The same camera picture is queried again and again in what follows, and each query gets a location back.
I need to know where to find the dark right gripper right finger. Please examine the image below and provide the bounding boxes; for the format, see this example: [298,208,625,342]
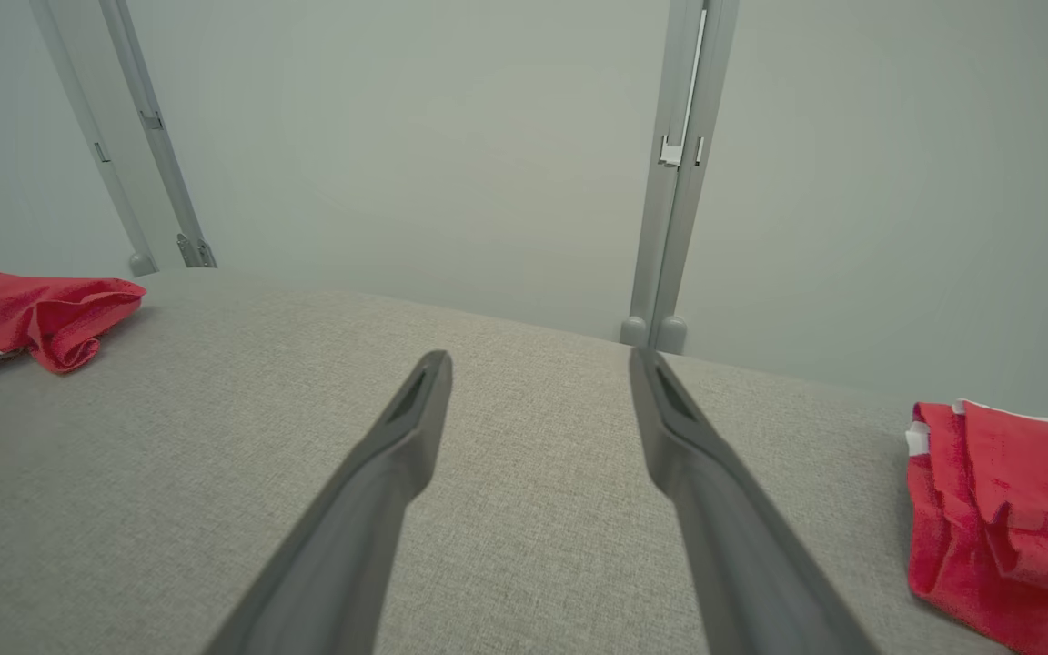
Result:
[629,346,880,655]

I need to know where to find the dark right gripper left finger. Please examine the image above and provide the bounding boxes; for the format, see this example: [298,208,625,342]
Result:
[201,350,454,655]

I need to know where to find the red shorts white stripe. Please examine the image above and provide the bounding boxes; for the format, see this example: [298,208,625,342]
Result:
[904,398,1048,655]

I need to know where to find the red jersey white sleeves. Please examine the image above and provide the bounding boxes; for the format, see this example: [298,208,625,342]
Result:
[0,264,147,378]

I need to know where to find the grey fabric sofa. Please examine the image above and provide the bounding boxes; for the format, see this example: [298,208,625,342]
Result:
[0,268,1048,655]

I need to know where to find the grey partition post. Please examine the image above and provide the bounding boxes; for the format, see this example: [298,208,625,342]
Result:
[654,0,741,356]
[620,0,707,348]
[96,0,217,270]
[28,0,161,278]

